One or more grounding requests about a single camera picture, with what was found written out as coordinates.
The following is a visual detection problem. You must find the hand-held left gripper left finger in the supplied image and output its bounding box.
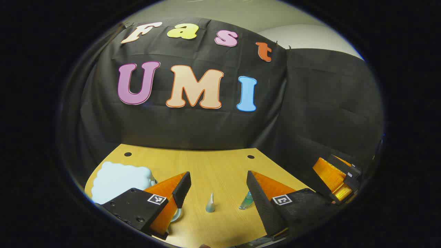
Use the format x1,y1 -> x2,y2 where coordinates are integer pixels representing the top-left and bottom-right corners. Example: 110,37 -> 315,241
94,171 -> 192,241

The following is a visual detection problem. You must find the blue-green skincare tube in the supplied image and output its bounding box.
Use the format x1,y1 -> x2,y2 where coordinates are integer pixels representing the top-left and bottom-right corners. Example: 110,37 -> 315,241
239,190 -> 255,210

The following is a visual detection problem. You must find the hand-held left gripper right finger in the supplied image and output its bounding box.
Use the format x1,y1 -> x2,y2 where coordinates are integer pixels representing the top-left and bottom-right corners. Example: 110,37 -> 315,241
246,170 -> 345,241

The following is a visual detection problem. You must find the black backdrop cloth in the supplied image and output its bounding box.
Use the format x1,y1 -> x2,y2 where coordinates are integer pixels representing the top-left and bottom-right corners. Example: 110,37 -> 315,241
59,17 -> 384,193

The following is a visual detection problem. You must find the light blue suitcase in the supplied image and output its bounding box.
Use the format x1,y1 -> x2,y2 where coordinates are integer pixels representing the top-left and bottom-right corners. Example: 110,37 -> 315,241
84,161 -> 182,223

